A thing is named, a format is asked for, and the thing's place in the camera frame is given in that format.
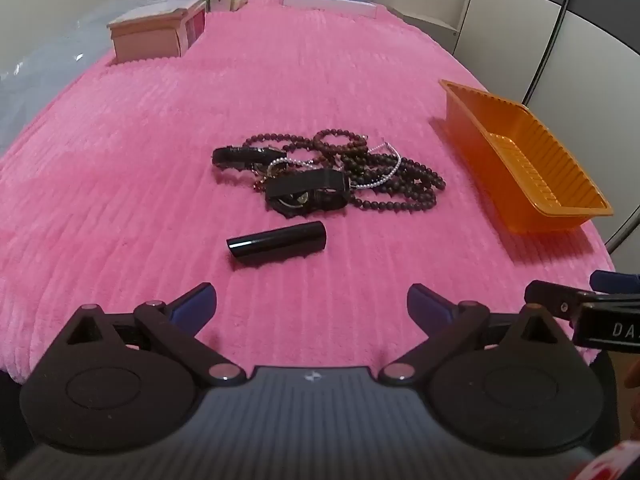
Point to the orange plastic tray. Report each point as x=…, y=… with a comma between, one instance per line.
x=475, y=160

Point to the pink ribbed blanket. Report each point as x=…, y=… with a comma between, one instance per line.
x=150, y=160

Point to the long white box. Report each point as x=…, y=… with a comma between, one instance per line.
x=330, y=6

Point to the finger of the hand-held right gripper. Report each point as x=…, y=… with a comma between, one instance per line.
x=550, y=297
x=615, y=281

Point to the white and grey wardrobe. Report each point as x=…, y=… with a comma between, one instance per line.
x=575, y=35

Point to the person's right hand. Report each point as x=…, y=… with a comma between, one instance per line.
x=635, y=375

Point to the beige nightstand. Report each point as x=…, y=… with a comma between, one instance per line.
x=430, y=25

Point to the red and white clothing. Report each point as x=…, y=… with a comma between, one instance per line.
x=610, y=465

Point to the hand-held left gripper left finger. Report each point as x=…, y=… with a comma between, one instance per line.
x=192, y=305

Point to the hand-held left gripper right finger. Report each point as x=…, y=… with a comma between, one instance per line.
x=427, y=305

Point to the black glossy tube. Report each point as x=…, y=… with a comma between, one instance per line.
x=275, y=242

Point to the clear plastic sheet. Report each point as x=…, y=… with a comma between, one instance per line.
x=45, y=70

